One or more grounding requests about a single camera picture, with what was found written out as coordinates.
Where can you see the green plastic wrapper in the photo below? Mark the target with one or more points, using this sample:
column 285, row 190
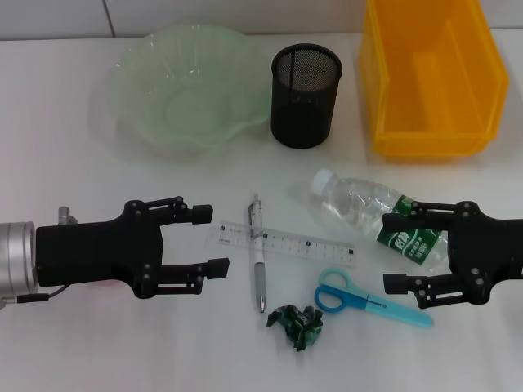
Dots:
column 296, row 324

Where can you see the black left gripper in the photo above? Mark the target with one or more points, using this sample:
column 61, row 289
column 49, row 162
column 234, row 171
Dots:
column 98, row 253

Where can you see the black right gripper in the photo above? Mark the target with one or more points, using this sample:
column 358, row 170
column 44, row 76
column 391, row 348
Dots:
column 490, row 249

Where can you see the black mesh pen holder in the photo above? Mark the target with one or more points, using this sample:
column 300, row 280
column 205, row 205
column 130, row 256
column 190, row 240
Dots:
column 304, row 106

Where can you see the clear plastic ruler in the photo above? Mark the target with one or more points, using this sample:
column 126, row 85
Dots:
column 306, row 249

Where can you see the white silver ballpoint pen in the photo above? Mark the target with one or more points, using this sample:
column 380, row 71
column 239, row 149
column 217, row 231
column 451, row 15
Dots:
column 258, row 253

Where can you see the clear green-label water bottle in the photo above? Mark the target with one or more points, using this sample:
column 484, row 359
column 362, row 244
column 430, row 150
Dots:
column 351, row 200

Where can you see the blue scissors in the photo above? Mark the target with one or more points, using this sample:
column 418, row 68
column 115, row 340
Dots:
column 331, row 298

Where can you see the yellow plastic bin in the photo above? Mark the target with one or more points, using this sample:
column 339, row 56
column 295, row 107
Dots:
column 433, row 139

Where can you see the green glass fruit plate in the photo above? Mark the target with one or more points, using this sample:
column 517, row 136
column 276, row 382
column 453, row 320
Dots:
column 192, row 102

